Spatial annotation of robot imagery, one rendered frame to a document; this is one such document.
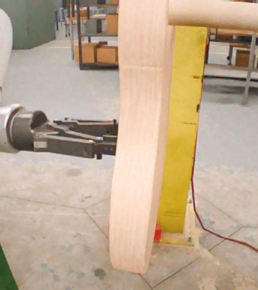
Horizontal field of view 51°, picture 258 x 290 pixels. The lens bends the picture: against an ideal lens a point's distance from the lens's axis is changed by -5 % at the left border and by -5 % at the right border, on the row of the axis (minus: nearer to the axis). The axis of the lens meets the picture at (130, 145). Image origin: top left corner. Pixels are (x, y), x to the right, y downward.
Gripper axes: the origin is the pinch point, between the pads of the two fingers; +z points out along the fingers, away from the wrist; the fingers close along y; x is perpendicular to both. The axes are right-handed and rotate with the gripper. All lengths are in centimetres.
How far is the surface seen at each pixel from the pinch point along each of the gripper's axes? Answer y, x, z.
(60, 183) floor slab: -135, -85, -75
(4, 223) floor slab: -87, -93, -95
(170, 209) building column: -95, -70, 8
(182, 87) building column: -84, -2, 8
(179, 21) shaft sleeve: 9.3, 17.7, 6.1
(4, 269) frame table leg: -21, -60, -48
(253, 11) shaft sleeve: 9.8, 19.4, 14.4
